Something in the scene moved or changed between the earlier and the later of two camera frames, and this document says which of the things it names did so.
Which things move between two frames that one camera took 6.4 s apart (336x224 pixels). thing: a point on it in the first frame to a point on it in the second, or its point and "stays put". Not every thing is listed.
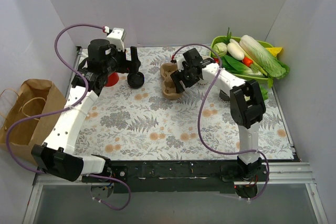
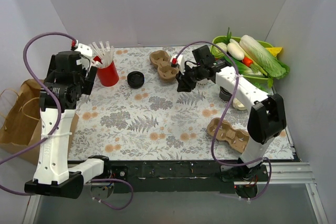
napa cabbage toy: x=269 y=63 stays put
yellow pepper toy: x=274 y=51 stays put
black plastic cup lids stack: x=135 y=80 stays put
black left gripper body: x=133 y=60 to x=90 y=81
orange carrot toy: x=247 y=62 stays put
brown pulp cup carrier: x=169 y=89 to x=161 y=60
